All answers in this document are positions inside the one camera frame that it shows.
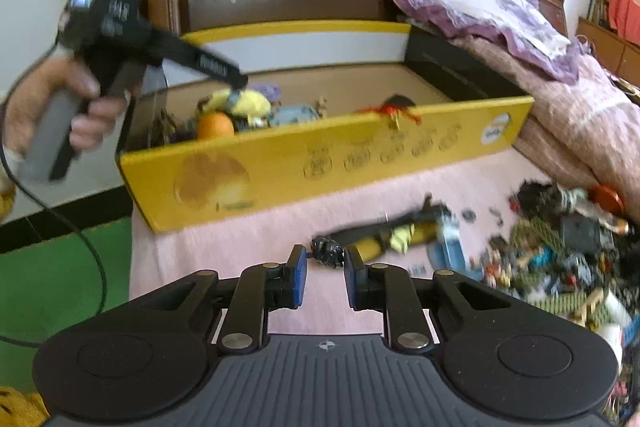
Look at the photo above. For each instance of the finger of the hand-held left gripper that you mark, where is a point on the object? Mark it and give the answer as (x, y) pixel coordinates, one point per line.
(205, 59)

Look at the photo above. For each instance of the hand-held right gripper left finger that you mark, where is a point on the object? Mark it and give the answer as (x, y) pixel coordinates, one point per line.
(300, 277)

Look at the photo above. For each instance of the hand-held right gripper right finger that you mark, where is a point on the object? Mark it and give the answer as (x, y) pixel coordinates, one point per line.
(353, 278)

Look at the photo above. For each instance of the yellow smiling plush toy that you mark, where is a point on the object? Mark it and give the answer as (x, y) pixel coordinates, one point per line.
(242, 103)

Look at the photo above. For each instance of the yellow and black toy figure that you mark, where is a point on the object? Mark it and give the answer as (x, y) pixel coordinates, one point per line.
(395, 237)

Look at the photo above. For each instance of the yellow and white cardboard box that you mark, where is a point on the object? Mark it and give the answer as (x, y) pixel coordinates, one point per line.
(350, 162)

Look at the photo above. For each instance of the person's left hand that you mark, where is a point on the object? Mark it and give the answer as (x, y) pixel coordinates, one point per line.
(40, 92)

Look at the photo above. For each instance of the pink bed sheet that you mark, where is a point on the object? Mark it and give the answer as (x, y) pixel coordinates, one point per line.
(280, 227)

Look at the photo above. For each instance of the orange fruit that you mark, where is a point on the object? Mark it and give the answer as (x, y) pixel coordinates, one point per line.
(215, 126)

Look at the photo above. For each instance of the purple correction tape dispenser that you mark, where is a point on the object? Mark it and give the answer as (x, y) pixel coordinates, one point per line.
(272, 92)

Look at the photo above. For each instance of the blue toy block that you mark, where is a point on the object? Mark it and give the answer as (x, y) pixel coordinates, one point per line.
(450, 239)

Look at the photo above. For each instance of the grey angled brick plate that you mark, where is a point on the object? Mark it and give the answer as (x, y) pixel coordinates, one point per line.
(295, 114)

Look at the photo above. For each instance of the black wedge-shaped block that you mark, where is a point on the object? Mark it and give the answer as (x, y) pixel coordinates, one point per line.
(402, 99)

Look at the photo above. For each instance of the pile of small toy parts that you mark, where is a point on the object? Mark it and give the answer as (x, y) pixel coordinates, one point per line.
(555, 257)

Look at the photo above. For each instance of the purple ruffled pillow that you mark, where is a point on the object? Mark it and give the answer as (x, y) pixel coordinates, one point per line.
(465, 2)

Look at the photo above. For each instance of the orange disc toy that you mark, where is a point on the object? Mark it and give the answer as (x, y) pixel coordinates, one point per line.
(607, 199)

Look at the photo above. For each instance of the pink patterned blanket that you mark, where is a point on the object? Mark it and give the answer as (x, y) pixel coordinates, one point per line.
(575, 122)

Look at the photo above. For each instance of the wooden window cabinet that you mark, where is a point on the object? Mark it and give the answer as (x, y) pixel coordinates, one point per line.
(607, 49)

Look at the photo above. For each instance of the row of books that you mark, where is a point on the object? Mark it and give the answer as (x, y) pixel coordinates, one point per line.
(599, 7)

